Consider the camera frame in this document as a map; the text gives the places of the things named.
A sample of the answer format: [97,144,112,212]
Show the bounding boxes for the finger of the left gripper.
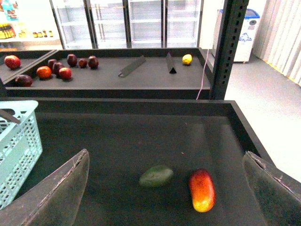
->
[0,109,21,124]

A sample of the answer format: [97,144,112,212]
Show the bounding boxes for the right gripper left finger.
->
[0,149,90,226]

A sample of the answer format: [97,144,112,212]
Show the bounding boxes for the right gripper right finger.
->
[242,151,301,226]

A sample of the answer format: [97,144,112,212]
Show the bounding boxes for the light blue plastic basket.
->
[0,100,42,209]

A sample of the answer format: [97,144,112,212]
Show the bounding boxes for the dark apple near edge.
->
[15,74,33,87]

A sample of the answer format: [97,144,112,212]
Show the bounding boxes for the red apple far left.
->
[4,55,21,70]

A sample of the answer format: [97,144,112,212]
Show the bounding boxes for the dark red apple pair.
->
[48,59,64,76]

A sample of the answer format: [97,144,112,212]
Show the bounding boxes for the red apple front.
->
[59,67,72,80]

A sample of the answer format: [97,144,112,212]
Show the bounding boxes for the dark red apple back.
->
[67,54,78,67]

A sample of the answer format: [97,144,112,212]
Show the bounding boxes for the small dark red apple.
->
[79,58,87,68]

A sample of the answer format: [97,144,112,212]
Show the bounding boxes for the dark red apple right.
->
[88,56,99,69]

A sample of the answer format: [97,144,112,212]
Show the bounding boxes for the orange red tomato fruit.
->
[36,66,52,80]

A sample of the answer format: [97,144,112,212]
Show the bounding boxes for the red yellow mango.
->
[189,169,216,213]

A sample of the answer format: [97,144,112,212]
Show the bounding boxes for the bottles on store shelf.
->
[0,23,54,40]

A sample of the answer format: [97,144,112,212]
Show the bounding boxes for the near black display tray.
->
[0,97,275,226]

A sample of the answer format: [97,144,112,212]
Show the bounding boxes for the black display tray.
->
[0,97,275,226]
[5,48,211,99]

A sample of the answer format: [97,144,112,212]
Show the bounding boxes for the green avocado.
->
[139,165,174,187]

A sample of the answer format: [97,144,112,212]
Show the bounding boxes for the glass door refrigerators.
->
[50,0,203,49]

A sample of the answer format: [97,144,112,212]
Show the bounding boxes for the black flat divider strip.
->
[118,55,146,78]

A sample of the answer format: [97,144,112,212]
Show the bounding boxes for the far black display tray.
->
[5,48,211,99]

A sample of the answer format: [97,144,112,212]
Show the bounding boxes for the white chest freezer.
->
[211,8,260,63]

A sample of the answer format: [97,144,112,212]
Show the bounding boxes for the yellow lemon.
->
[182,54,192,65]

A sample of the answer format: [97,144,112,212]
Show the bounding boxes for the black triangular divider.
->
[166,52,177,74]

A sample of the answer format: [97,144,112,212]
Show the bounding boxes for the pink cable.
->
[196,48,210,100]

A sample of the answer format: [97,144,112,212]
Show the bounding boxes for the black metal rack post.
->
[210,0,249,100]

